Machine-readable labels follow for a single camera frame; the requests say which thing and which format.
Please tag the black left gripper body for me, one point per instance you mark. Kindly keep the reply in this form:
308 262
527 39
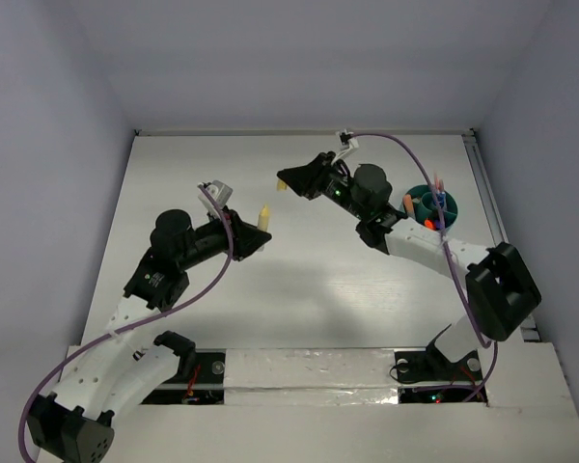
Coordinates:
234 235

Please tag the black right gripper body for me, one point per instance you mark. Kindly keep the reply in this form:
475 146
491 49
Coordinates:
326 179

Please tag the clear spray bottle blue cap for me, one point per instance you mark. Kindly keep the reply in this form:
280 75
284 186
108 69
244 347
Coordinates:
440 199

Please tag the clear yellow highlighter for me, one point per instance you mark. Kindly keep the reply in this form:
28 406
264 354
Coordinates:
263 218

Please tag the clear orange highlighter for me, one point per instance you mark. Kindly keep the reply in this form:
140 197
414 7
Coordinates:
408 206

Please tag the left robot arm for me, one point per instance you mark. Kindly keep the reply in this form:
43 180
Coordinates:
116 372

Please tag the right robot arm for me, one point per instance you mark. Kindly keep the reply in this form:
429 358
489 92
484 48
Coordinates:
495 281

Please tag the teal round pen holder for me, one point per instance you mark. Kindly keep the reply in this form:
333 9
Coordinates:
425 208

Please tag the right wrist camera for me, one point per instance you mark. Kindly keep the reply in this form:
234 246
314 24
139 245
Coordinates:
348 143

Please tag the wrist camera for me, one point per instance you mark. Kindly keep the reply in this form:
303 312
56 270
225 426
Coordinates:
348 143
217 190

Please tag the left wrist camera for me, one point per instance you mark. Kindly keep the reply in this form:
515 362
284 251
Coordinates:
217 190

